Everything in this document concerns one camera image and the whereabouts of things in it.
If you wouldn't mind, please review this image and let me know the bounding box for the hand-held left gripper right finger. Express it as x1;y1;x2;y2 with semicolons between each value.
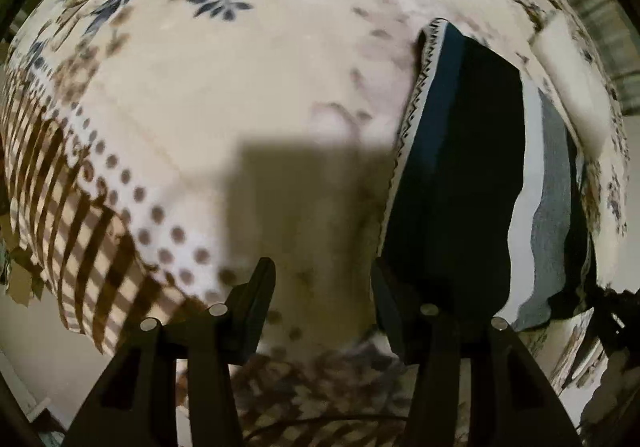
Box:
371;258;583;447

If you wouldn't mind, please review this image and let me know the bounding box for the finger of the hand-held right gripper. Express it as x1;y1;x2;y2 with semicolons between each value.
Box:
582;284;636;433

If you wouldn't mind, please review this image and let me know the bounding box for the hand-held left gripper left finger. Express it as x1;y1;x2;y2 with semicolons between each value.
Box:
60;257;277;447

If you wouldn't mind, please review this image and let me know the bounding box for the grey small garment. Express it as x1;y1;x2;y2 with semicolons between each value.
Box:
517;102;583;330

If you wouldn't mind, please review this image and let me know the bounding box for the white small garment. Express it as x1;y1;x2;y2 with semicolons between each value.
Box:
497;87;548;325

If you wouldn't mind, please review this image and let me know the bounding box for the black garment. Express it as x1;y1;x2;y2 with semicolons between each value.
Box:
385;34;527;333

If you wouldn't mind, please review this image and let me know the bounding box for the cream floral blanket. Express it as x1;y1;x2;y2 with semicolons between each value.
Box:
0;0;633;447

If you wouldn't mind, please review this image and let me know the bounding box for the tan jagged leaf decoration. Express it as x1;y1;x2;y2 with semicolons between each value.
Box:
0;217;48;310

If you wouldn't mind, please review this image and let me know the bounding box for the cream plain cloth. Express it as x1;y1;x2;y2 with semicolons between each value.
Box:
530;9;618;160

